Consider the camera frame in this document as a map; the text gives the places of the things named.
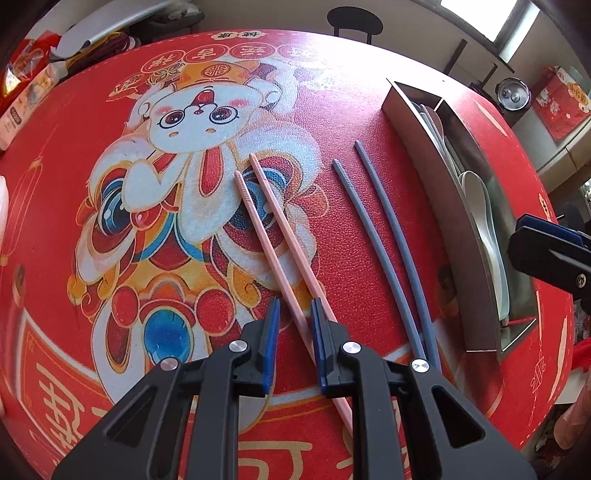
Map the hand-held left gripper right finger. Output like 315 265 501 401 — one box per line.
310 298 539 480

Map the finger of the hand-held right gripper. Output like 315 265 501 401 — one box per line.
506 231 591 297
515 212 591 250

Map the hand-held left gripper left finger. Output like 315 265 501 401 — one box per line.
51 298 281 480

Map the white spoon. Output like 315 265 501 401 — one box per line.
461 170 511 324

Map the metal utensil tray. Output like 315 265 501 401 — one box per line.
382 78 540 361

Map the pink chopstick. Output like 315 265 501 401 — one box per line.
233 170 355 437
248 153 326 310

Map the blue chopstick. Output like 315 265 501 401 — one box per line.
331 158 428 361
353 140 443 374

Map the red gift box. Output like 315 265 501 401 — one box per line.
531 67 591 141

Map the silver pressure cooker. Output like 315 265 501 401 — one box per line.
496 78 532 112

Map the dark wooden stool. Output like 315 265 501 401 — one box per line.
450 39 497 86

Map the window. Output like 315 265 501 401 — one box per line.
438 0 541 61

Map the red printed tablecloth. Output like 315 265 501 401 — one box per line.
0 28 575 480

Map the black round stool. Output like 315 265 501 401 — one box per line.
327 6 385 44

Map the dark red cloth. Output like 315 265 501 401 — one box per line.
69 30 139 63

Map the grey white board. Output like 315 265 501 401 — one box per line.
51 0 204 56

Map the red snack bag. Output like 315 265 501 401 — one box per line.
0 34 51 97

